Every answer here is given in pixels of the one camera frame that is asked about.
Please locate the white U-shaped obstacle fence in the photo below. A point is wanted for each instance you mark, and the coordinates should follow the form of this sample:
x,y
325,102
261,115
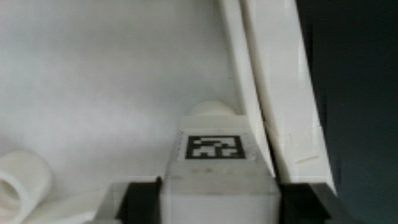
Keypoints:
x,y
286,90

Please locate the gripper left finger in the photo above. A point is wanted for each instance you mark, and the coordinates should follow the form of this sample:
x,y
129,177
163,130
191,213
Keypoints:
x,y
140,209

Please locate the white table leg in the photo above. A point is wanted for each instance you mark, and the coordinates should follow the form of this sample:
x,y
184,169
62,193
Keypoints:
x,y
220,188

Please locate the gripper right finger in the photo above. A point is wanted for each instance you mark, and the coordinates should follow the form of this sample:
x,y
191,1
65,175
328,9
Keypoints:
x,y
312,205

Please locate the white square tabletop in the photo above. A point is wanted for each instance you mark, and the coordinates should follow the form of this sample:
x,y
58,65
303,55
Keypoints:
x,y
111,64

